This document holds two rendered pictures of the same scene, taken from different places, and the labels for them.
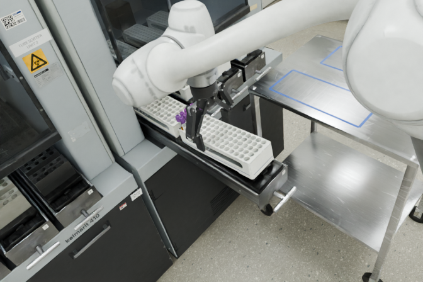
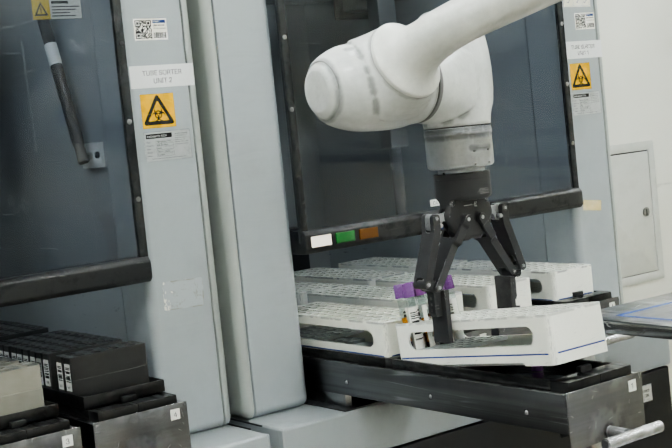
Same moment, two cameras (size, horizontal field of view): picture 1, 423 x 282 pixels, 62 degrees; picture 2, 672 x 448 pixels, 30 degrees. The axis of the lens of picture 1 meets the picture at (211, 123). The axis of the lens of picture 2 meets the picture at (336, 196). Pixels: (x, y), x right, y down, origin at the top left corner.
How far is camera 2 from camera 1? 1.01 m
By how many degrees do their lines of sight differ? 39
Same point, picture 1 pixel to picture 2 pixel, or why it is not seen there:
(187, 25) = not seen: hidden behind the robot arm
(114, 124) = (253, 320)
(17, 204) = (24, 385)
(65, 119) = (167, 250)
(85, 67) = (231, 164)
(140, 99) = (351, 92)
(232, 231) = not seen: outside the picture
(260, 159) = (573, 324)
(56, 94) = (168, 190)
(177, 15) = not seen: hidden behind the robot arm
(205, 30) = (474, 47)
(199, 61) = (459, 10)
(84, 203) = (154, 435)
